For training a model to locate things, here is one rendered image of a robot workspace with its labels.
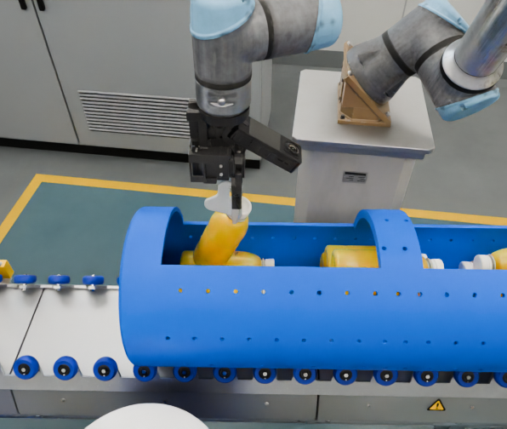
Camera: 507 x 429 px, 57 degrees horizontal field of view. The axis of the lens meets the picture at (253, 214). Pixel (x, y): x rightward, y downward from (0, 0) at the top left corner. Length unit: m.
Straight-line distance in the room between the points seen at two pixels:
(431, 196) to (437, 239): 1.76
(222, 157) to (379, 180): 0.59
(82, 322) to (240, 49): 0.70
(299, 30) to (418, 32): 0.51
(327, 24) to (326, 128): 0.52
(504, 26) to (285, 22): 0.41
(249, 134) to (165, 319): 0.31
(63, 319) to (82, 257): 1.37
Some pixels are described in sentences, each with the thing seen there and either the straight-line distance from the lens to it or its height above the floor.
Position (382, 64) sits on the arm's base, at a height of 1.29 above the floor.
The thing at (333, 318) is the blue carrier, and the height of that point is 1.17.
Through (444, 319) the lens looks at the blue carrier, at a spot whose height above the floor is 1.17.
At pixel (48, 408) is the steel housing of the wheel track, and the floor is 0.85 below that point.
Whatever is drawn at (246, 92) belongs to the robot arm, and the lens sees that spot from 0.63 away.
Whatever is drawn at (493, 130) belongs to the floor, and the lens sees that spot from 3.45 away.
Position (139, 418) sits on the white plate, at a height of 1.04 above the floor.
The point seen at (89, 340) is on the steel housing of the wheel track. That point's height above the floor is 0.93.
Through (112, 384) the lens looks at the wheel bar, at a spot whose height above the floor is 0.92.
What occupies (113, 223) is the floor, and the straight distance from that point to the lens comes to 2.57.
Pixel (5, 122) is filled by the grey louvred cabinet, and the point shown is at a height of 0.22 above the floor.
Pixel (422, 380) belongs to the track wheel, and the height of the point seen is 0.96.
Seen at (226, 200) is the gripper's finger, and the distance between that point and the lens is 0.74.
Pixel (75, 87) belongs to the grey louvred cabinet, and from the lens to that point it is 2.74.
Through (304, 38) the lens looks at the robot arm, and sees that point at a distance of 0.63.
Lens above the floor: 1.80
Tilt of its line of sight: 46 degrees down
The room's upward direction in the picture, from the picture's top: straight up
